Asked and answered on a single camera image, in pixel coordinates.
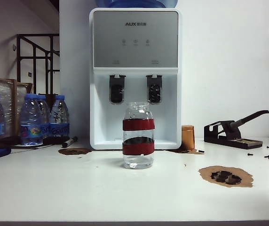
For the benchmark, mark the clear bottle with red belts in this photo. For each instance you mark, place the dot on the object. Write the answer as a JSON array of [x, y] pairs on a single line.
[[138, 124]]

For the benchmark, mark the black dispenser tap lever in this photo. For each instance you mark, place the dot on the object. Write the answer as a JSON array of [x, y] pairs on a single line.
[[154, 89], [117, 89]]

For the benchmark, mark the white AUX water dispenser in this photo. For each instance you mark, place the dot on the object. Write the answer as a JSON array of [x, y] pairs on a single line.
[[134, 47]]

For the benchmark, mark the blue water jug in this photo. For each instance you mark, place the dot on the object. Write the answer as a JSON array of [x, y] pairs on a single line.
[[136, 2]]

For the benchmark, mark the copper cylindrical canister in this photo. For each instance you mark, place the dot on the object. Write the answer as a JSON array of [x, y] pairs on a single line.
[[188, 137]]

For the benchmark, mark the black marker pen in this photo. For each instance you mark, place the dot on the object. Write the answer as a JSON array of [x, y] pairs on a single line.
[[69, 142]]

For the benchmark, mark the dark brown round patch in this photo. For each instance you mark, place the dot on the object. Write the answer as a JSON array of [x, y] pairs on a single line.
[[74, 151]]

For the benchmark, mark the thin brown flat patch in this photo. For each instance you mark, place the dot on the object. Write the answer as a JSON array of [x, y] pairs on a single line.
[[195, 152]]

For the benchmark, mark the large brown paper patch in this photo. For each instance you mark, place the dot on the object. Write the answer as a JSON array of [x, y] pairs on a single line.
[[205, 175]]

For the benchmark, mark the black jagged piece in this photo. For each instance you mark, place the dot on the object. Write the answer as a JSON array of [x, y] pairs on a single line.
[[223, 176], [234, 179], [215, 175]]

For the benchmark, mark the black soldering iron stand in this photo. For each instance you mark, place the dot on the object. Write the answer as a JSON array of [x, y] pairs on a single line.
[[233, 141]]

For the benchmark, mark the black stair railing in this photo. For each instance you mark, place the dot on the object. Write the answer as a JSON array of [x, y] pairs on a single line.
[[34, 58]]

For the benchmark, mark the black soldering iron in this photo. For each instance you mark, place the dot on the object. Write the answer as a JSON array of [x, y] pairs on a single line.
[[249, 118]]

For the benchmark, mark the wooden frame with plastic wrap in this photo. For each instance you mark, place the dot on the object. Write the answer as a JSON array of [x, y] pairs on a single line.
[[13, 106]]

